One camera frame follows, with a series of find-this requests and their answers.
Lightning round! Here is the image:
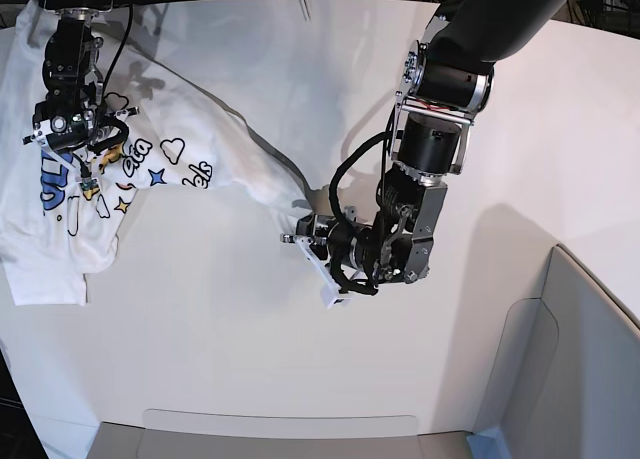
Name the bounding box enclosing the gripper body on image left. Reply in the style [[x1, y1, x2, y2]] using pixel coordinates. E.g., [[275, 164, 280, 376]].
[[22, 106, 139, 179]]

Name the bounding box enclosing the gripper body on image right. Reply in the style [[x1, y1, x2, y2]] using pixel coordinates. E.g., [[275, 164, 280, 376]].
[[280, 206, 379, 296]]

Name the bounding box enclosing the white printed t-shirt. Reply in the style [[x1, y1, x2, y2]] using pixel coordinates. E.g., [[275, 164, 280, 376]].
[[1, 2, 311, 306]]

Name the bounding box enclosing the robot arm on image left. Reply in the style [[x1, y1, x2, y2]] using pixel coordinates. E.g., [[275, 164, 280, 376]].
[[23, 6, 139, 188]]

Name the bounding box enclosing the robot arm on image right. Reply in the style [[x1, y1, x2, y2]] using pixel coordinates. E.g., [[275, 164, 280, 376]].
[[282, 0, 568, 306]]

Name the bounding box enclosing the grey side panel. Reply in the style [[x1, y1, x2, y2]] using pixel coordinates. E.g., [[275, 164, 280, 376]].
[[467, 246, 639, 458]]

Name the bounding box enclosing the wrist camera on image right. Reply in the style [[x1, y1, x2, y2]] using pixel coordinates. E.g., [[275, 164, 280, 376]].
[[321, 285, 355, 309]]

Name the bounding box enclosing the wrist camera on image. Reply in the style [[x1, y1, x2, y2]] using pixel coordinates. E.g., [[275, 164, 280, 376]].
[[321, 285, 355, 309], [79, 177, 100, 198]]

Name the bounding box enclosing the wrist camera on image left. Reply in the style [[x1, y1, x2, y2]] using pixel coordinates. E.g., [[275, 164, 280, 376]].
[[79, 177, 100, 198]]

